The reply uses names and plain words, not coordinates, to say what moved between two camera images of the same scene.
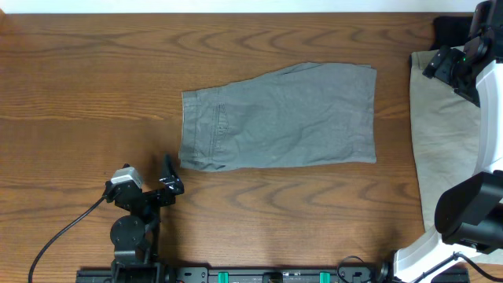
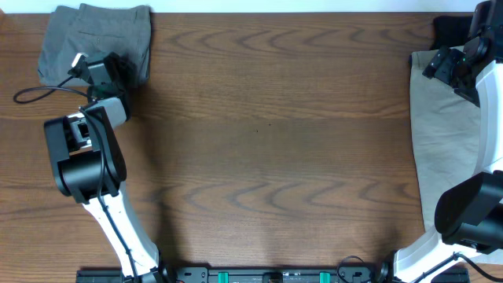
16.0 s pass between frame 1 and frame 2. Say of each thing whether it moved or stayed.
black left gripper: moved
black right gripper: stayed
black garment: stayed
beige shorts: stayed
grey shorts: moved
